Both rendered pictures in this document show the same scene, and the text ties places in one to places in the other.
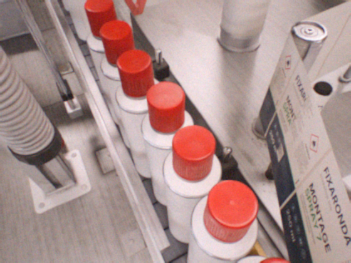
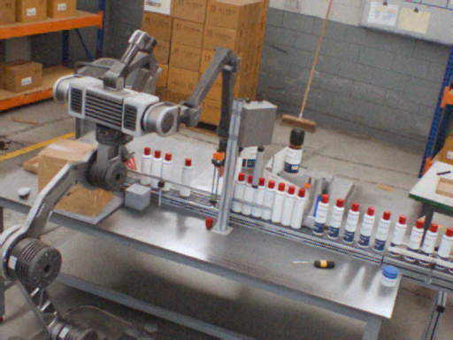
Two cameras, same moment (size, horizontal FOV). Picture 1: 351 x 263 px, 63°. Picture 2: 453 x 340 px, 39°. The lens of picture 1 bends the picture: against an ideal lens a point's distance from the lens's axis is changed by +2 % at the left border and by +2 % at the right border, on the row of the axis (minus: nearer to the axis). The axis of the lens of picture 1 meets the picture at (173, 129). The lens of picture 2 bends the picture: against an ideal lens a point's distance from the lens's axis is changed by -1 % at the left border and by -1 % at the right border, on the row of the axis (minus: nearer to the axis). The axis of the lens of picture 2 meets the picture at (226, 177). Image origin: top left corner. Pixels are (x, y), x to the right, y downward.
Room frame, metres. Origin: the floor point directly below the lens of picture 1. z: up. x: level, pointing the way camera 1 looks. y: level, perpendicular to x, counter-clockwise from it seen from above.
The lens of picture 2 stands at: (-1.69, 2.29, 2.32)
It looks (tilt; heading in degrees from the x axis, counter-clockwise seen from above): 23 degrees down; 312
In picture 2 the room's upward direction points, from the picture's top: 8 degrees clockwise
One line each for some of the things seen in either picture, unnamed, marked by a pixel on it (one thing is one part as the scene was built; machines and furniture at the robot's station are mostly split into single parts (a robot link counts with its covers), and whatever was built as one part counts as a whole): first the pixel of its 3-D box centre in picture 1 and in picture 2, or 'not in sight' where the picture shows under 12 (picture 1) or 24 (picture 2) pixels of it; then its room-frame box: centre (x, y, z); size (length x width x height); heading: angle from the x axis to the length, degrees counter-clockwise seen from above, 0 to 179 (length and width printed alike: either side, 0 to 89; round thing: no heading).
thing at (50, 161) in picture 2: not in sight; (77, 176); (0.79, 0.65, 0.99); 0.30 x 0.24 x 0.27; 33
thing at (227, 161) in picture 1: (212, 173); not in sight; (0.18, -0.05, 0.89); 0.06 x 0.03 x 0.12; 114
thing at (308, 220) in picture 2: not in sight; (314, 198); (-0.04, -0.18, 1.01); 0.14 x 0.13 x 0.26; 24
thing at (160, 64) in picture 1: (160, 74); not in sight; (0.38, 0.02, 0.89); 0.03 x 0.03 x 0.12; 24
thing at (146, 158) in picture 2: not in sight; (146, 166); (0.74, 0.27, 0.98); 0.05 x 0.05 x 0.20
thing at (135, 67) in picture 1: (145, 124); (249, 195); (0.20, 0.03, 0.98); 0.05 x 0.05 x 0.20
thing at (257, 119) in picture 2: not in sight; (253, 123); (0.17, 0.11, 1.38); 0.17 x 0.10 x 0.19; 79
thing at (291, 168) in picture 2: not in sight; (294, 152); (0.40, -0.54, 1.04); 0.09 x 0.09 x 0.29
